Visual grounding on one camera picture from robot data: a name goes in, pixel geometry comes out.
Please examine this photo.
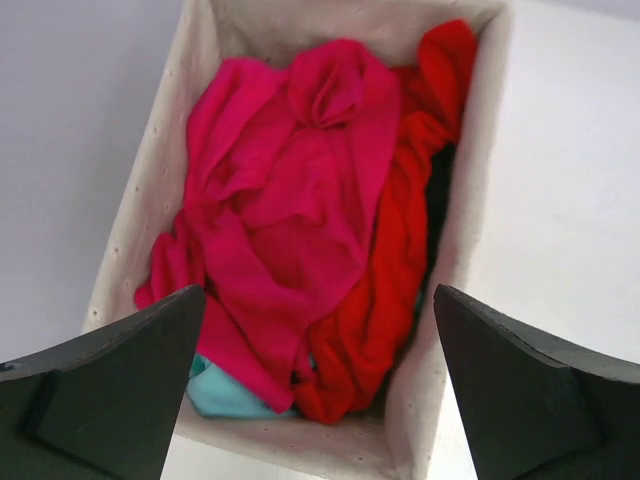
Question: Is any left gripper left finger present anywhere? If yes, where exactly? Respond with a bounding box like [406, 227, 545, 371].
[1, 286, 205, 479]

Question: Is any magenta t shirt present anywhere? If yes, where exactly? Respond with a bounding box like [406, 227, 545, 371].
[134, 39, 400, 413]

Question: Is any red t shirt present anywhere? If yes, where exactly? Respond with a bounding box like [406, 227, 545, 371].
[293, 19, 478, 424]

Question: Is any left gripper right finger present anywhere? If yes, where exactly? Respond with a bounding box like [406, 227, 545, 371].
[433, 285, 639, 479]

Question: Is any teal t shirt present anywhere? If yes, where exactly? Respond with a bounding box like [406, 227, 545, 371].
[185, 289, 426, 421]

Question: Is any wicker laundry basket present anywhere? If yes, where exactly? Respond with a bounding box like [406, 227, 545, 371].
[84, 1, 512, 479]

